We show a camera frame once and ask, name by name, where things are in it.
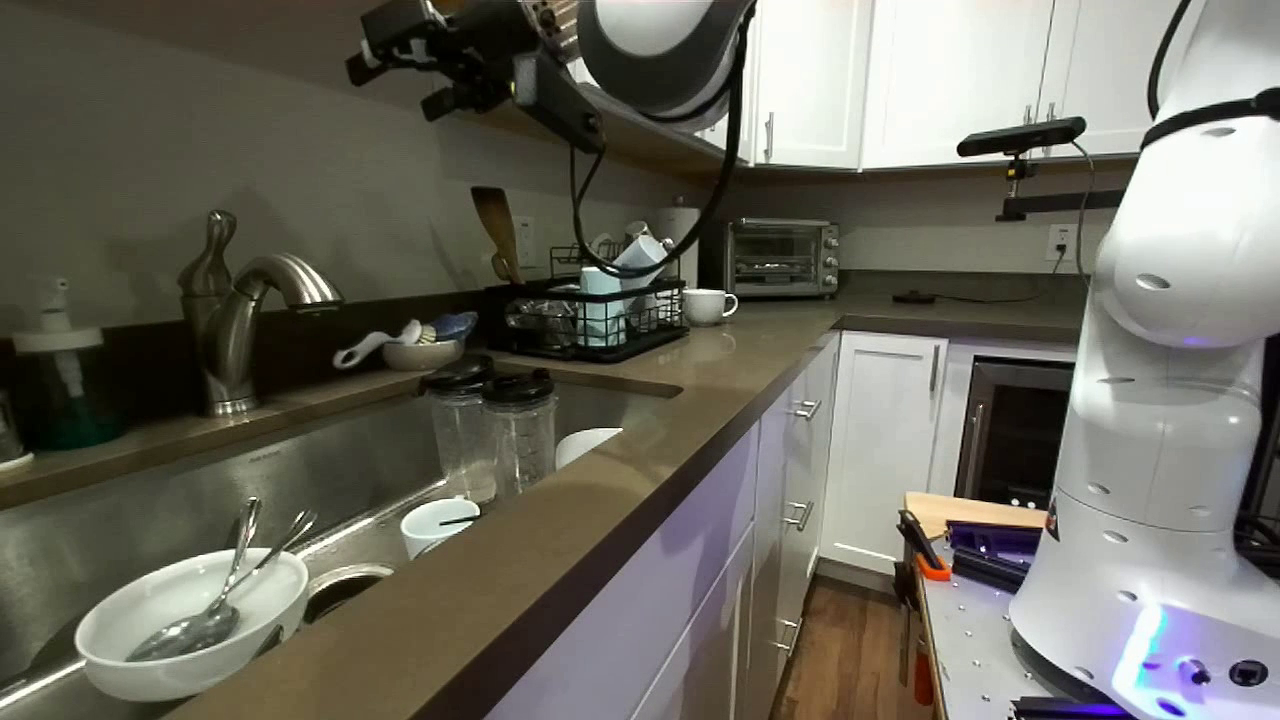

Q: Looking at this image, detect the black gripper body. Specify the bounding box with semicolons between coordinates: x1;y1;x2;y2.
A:
443;0;553;112

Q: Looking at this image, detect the brushed metal faucet handle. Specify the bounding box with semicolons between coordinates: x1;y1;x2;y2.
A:
175;207;243;326

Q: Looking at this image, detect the wooden spatula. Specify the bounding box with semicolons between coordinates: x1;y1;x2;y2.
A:
468;186;522;290

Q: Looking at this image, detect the light blue cup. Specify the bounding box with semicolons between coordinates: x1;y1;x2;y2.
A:
576;265;631;353

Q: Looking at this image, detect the small white dish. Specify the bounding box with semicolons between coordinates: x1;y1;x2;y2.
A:
381;333;468;376

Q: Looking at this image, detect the white dish scrubber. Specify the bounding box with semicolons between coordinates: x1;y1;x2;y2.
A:
326;316;441;376

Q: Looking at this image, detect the chrome kitchen faucet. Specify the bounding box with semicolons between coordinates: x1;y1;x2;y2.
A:
194;247;343;422

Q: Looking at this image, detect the white mug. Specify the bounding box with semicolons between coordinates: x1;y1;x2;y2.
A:
678;286;743;329

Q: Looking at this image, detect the clear blender cup black lid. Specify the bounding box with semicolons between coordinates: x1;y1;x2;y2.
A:
416;357;505;510
478;367;558;492

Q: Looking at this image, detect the silver toaster oven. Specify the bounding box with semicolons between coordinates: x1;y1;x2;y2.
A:
725;218;848;301

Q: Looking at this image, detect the small white cup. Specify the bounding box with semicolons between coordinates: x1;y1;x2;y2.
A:
395;492;489;562

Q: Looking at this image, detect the stainless steel sink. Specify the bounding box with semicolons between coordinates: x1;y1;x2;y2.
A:
0;372;682;720

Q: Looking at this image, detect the metal spoon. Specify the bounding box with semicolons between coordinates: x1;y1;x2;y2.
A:
125;510;323;666
218;497;269;597

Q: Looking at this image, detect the soap dispenser white pump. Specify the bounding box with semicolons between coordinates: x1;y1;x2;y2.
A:
8;273;127;455

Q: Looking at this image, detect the white base cabinet run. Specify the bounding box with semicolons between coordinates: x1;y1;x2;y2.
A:
489;333;848;720

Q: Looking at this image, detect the white corner cabinet door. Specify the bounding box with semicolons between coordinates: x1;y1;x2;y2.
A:
814;329;952;577

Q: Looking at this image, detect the white bowl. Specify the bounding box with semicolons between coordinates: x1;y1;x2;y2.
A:
70;545;311;709

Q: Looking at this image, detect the black undercounter cooler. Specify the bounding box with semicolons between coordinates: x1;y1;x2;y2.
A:
952;353;1080;514

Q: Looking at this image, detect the light wooden block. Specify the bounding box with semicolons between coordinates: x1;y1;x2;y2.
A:
898;487;1054;540

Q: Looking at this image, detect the perforated metal mounting table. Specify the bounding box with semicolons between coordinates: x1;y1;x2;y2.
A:
910;570;1280;720

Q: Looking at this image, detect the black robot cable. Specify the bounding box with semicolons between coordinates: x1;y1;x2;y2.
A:
568;0;761;286

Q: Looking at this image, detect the black wire dish rack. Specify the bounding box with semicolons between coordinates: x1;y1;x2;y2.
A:
497;273;690;367

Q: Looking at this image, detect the white wall cabinet door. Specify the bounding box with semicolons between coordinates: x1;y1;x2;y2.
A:
858;0;1058;176
741;0;874;174
1036;0;1192;159

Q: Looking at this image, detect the black camera on stand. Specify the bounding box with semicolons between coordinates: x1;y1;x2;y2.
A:
952;112;1137;225

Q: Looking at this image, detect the white wall outlet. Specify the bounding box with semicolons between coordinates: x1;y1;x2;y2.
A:
1045;218;1083;265

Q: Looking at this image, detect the orange handled clamp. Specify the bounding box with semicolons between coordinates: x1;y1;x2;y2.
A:
890;506;954;584

